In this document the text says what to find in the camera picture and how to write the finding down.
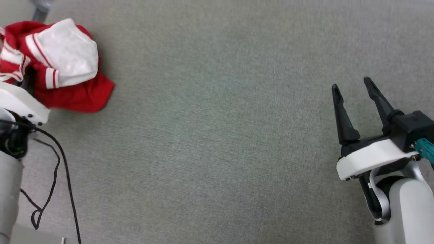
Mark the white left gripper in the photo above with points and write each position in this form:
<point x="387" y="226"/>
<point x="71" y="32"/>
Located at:
<point x="20" y="101"/>

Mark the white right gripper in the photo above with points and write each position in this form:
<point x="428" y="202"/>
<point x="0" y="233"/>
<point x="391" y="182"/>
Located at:
<point x="369" y="157"/>

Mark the red and white basketball jersey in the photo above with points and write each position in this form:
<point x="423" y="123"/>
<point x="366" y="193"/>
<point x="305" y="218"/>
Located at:
<point x="67" y="54"/>

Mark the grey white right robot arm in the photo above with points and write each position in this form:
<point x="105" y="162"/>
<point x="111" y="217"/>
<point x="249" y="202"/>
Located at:
<point x="410" y="210"/>

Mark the grey metal leg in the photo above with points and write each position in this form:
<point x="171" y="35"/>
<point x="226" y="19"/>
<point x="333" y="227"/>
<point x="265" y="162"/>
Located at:
<point x="41" y="8"/>

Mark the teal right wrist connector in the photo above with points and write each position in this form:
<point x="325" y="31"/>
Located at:
<point x="425" y="149"/>

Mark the grey fabric sofa cushion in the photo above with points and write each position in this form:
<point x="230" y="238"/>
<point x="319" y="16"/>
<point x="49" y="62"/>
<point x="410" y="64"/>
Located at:
<point x="217" y="135"/>

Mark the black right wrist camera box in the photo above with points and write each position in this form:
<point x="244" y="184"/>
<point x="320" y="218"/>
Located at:
<point x="412" y="127"/>

